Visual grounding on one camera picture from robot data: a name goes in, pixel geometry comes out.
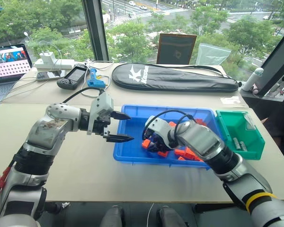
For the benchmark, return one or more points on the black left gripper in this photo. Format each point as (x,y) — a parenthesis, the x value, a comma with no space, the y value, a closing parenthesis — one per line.
(100,126)

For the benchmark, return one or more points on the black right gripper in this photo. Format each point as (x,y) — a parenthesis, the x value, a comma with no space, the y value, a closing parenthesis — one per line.
(164,143)

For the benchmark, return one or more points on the orange plastic block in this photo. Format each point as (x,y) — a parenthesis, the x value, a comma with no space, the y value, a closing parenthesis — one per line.
(197,158)
(201,122)
(180,152)
(162,154)
(146,143)
(172,124)
(190,153)
(181,158)

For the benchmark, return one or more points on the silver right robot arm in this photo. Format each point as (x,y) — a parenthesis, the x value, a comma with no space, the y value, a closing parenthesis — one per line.
(203,139)

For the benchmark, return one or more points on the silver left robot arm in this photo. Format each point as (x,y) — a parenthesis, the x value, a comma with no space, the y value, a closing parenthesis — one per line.
(49,132)

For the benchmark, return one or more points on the blue plastic bin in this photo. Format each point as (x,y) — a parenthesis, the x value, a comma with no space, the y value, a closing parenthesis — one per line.
(127,142)

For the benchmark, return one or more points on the green plastic bin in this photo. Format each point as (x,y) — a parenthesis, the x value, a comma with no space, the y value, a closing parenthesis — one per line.
(234,125)

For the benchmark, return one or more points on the blue plastic gun tool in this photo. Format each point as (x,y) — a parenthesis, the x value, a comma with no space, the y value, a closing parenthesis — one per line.
(94,79)

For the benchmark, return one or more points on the black handheld game console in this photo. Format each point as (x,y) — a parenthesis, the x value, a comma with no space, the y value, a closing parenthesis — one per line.
(72,76)

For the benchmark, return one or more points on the black racket bag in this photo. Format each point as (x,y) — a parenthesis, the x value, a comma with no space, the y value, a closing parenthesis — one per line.
(175,78)

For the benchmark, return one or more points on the dark rounded shape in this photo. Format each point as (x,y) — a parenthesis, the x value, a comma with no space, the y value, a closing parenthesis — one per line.
(171,217)

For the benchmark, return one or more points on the silver cylindrical battery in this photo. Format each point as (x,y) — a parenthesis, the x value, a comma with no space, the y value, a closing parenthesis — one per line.
(243,145)
(235,143)

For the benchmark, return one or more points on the smartphone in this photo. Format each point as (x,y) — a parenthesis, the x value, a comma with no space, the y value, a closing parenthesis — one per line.
(48,75)

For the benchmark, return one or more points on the white power strip with charger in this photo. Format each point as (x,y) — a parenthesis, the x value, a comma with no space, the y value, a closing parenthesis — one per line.
(52,63)

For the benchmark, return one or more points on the brown framed board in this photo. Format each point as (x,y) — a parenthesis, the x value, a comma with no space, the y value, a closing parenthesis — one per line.
(176,48)

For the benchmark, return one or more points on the translucent green plastic bag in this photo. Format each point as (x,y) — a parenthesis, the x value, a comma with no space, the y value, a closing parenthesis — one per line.
(213,54)

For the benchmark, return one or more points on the white bottle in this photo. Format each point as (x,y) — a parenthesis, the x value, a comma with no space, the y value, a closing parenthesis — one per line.
(252,79)

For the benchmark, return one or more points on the open laptop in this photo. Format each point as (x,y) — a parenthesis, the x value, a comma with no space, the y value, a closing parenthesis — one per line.
(7,63)

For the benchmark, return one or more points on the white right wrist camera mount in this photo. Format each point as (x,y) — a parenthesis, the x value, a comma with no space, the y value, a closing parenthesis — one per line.
(157,125)

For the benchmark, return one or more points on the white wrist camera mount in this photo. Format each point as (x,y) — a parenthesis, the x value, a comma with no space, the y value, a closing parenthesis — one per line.
(103,104)
(157,125)

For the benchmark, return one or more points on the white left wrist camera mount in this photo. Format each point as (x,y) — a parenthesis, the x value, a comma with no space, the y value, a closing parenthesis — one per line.
(103,104)

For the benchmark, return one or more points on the dark window frame post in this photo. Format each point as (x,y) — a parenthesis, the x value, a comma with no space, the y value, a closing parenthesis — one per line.
(95,28)

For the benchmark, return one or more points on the dark slanted window frame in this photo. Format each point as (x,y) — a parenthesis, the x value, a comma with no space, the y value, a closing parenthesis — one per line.
(278,63)

